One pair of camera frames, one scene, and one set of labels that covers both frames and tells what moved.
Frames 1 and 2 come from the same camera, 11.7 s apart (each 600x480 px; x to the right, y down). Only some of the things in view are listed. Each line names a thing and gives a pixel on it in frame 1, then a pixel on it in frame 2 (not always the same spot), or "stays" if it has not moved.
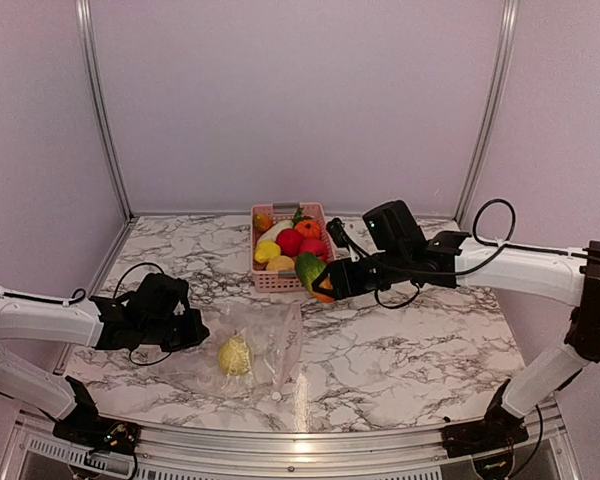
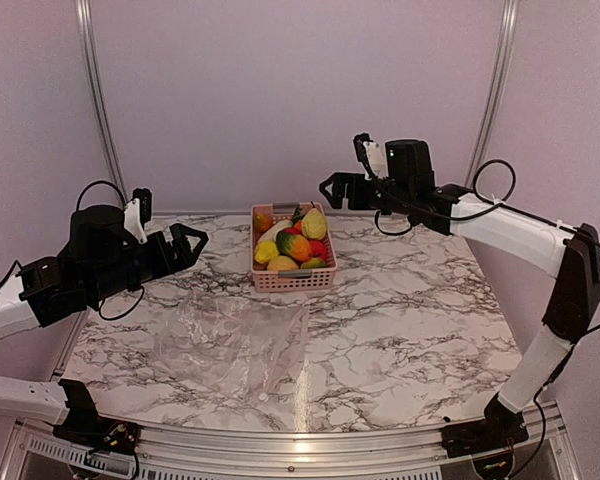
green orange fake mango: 308,267 → 291,243
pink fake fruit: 315,246 stays
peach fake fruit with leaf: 280,263 stays
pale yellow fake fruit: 235,356 → 314,224
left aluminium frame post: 84,14 stays
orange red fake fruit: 262,222 stays
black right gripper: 343,280 → 341,179
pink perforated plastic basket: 283,212 stays
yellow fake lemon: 267,249 stays
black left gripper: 196,333 → 165,263
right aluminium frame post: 509,27 stays
